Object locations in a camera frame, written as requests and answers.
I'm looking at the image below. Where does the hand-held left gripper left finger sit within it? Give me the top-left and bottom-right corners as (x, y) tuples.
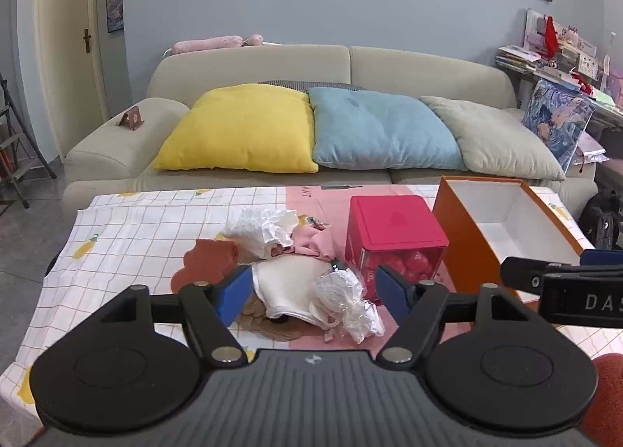
(100, 264), (254, 366)

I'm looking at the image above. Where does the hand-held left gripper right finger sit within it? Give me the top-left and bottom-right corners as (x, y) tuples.
(374, 263), (532, 366)

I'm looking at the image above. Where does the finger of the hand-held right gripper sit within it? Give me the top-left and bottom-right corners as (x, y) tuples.
(500, 256), (585, 295)
(581, 249), (623, 267)

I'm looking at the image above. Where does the orange cardboard box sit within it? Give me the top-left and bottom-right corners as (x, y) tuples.
(431, 175), (586, 317)

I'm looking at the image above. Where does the pink cloth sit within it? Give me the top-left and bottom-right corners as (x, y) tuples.
(271, 223), (342, 264)

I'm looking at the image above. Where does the tan knitted cloth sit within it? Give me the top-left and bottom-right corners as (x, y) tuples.
(238, 293), (313, 341)

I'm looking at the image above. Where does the black backpack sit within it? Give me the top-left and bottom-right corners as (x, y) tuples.
(577, 189), (623, 251)

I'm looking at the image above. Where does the brown-red cloth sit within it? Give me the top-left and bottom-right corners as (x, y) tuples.
(170, 238), (242, 296)

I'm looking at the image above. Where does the clear plastic bag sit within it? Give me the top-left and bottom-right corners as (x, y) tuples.
(313, 266), (386, 344)

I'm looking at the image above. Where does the white smooth cloth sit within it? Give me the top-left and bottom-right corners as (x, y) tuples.
(250, 259), (342, 332)

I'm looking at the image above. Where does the white crinkled cloth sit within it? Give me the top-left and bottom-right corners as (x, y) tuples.
(221, 207), (299, 261)

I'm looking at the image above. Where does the red lidded box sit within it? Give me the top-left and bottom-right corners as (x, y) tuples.
(344, 195), (450, 304)

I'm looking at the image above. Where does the red fuzzy round object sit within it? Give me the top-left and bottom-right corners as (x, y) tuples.
(578, 352), (623, 434)

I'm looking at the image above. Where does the checked fruit print tablecloth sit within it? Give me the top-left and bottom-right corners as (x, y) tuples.
(0, 183), (623, 434)

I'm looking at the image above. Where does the clear bag with pink contents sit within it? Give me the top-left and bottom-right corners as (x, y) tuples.
(575, 130), (609, 166)

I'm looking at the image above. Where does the grey-beige pillow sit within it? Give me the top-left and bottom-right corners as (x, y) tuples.
(419, 95), (568, 181)

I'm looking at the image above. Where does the blue printed figure cushion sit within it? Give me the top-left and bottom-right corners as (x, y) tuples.
(520, 78), (596, 173)

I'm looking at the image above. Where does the yellow pillow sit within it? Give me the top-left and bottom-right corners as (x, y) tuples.
(153, 84), (320, 174)

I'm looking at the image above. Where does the light blue pillow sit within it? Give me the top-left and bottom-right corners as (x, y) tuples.
(308, 87), (469, 171)

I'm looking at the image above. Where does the brown phone stand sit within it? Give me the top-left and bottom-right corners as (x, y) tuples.
(116, 106), (146, 132)

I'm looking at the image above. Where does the stack of books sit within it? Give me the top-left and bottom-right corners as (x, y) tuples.
(495, 44), (544, 76)

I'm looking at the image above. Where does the cluttered side shelf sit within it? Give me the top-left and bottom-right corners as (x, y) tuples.
(524, 8), (600, 71)

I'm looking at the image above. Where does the dark patterned cushion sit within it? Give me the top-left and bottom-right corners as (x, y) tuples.
(258, 80), (369, 92)

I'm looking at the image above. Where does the red hanging ornament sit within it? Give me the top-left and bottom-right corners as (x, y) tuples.
(542, 16), (560, 59)

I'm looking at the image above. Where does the beige fabric sofa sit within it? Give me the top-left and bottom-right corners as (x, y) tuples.
(62, 44), (600, 215)

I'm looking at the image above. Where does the pink bolster cushion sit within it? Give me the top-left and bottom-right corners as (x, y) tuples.
(162, 33), (266, 56)

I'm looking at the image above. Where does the grey step ladder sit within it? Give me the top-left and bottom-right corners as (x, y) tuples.
(0, 71), (58, 210)

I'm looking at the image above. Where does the cream door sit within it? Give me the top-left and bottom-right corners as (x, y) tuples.
(35, 0), (111, 158)

